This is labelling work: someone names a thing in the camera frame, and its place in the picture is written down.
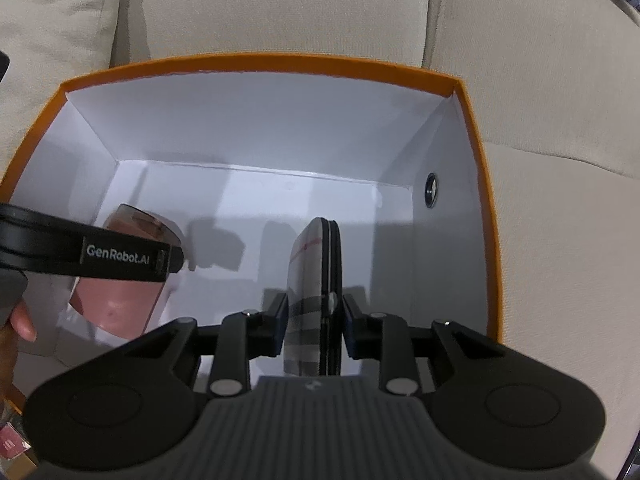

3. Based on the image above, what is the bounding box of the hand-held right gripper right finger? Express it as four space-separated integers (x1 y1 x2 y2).
340 294 496 398

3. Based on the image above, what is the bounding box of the beige sofa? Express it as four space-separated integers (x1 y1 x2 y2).
0 0 640 480

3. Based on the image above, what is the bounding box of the striped small packet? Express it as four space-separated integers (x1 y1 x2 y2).
282 216 346 377

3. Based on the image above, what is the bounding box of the dark maroon packet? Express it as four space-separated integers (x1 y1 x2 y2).
0 420 38 467

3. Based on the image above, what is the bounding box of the person's left hand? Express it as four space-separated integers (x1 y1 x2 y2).
0 301 37 401

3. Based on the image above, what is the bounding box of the beige sofa pillow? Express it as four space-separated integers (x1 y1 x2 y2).
0 0 151 176

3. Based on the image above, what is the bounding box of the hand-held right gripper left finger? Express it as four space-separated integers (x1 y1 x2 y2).
125 292 291 401

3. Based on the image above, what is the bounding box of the pink cup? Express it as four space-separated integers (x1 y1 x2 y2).
67 203 183 336

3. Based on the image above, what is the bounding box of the orange cardboard box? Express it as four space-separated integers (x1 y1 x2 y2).
0 52 503 396

